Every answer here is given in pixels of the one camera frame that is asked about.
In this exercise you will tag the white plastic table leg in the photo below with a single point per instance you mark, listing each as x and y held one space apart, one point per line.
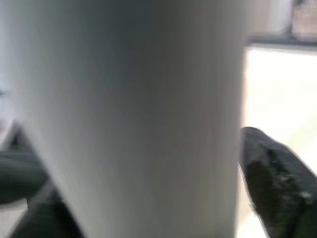
136 111

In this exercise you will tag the beige cloth covered table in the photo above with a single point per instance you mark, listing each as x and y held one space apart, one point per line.
305 19

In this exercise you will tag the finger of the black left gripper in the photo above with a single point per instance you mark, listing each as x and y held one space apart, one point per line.
19 173

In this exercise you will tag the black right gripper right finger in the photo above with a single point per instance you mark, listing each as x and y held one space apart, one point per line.
280 186

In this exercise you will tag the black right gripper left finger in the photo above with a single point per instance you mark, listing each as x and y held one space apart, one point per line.
44 218

